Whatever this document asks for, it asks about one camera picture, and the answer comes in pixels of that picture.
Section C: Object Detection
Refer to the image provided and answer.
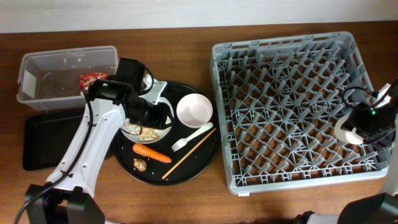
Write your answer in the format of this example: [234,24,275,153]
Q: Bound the pale pink bowl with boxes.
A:
[176,93,213,128]

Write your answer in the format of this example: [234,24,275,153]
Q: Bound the grey dishwasher rack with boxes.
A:
[210,32,393,196]

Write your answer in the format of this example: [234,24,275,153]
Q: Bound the grey plate with food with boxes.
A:
[119,77,175,144]

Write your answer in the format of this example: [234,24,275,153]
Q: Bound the white plastic fork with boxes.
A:
[171,122,214,152]

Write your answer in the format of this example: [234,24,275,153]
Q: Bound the brown ginger piece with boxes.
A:
[133,159,147,172]

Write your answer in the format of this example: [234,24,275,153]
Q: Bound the clear plastic waste bin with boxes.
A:
[17,46,119,111]

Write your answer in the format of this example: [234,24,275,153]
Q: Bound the orange carrot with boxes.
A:
[132,143,172,163]

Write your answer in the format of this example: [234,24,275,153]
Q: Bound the white paper cup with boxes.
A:
[334,112,364,145]

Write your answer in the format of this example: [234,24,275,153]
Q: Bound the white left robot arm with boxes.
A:
[14,78,174,223]

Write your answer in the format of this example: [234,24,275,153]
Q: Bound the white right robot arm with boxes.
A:
[292,81,397,224]

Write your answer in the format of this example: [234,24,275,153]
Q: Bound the red snack wrapper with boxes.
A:
[80,72,108,90]

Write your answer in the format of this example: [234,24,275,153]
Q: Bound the black rectangular tray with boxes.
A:
[22,108,84,171]

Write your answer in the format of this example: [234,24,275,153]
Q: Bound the wooden chopstick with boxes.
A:
[162,128,216,179]

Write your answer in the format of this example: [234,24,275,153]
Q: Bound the round black serving tray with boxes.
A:
[111,82,221,187]

